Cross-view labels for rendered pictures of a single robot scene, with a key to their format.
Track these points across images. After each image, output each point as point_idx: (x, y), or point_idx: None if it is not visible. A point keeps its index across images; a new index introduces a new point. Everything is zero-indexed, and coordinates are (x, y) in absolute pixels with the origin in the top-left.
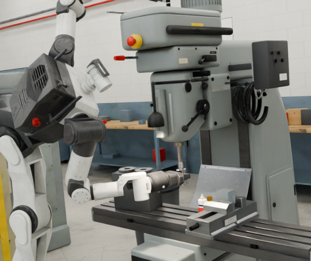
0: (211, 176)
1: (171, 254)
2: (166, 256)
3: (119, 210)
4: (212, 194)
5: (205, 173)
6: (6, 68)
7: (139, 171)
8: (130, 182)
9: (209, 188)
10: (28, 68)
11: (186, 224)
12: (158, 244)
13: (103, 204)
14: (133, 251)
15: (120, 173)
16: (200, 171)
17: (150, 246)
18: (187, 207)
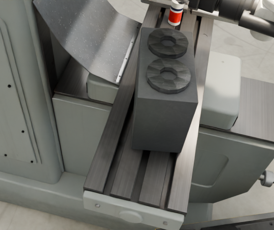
0: (58, 4)
1: (227, 65)
2: (234, 68)
3: (188, 138)
4: (78, 25)
5: (49, 9)
6: None
7: (187, 41)
8: None
9: (69, 22)
10: None
11: (209, 31)
12: (205, 88)
13: (159, 197)
14: (239, 110)
15: (193, 81)
16: (42, 13)
17: (218, 94)
18: (136, 48)
